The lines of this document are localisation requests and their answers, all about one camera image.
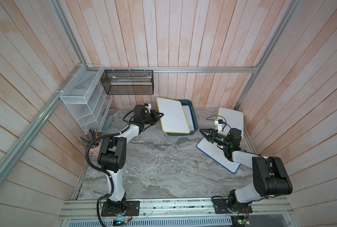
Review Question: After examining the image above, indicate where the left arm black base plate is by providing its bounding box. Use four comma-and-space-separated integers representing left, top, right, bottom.
100, 200, 140, 217

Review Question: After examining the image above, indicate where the yellow-framed whiteboard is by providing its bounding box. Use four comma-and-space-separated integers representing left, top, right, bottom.
217, 107, 244, 140
156, 97, 190, 134

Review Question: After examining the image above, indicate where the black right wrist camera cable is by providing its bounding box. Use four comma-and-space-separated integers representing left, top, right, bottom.
206, 114, 231, 132

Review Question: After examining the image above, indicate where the aluminium horizontal wall rail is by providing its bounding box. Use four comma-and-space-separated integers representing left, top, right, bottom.
87, 64, 259, 73

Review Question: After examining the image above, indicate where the blue-framed whiteboard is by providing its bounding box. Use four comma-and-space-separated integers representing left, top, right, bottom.
182, 106, 195, 131
196, 138, 240, 174

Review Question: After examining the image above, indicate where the black corrugated cable conduit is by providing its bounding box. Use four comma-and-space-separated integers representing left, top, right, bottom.
85, 109, 135, 227

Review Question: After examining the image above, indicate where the teal plastic storage box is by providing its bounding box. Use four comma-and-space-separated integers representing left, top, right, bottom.
167, 99, 198, 136

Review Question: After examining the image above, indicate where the white wire wall shelf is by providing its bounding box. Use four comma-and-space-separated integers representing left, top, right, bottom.
60, 64, 112, 132

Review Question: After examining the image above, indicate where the small clear tape roll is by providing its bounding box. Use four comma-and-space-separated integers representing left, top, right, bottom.
107, 109, 117, 117

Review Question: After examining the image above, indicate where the pink pencil cup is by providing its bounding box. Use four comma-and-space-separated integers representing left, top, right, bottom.
89, 139, 102, 157

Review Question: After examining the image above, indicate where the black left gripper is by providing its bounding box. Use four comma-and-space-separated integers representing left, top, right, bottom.
141, 109, 164, 125

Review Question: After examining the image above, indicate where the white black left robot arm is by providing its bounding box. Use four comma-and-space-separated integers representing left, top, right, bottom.
98, 104, 164, 214

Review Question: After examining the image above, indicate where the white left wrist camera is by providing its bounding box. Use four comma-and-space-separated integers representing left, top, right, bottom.
144, 103, 151, 113

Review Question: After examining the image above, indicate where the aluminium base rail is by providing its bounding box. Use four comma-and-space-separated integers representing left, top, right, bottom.
59, 196, 294, 220

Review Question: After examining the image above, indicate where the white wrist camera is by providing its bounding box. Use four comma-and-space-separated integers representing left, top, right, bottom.
214, 119, 226, 132
144, 103, 151, 113

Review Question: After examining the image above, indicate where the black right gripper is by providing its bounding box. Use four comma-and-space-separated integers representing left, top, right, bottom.
200, 130, 231, 149

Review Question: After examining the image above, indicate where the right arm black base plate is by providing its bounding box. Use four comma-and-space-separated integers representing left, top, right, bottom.
211, 196, 253, 214

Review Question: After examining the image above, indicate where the black mesh wall basket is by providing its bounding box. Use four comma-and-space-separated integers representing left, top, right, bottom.
100, 69, 154, 96

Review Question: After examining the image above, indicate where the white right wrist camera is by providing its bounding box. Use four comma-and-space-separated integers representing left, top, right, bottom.
214, 119, 226, 132

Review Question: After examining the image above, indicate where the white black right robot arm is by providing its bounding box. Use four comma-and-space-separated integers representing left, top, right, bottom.
199, 128, 293, 213

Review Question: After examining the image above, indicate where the light blue stapler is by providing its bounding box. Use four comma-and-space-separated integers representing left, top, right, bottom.
102, 115, 115, 134

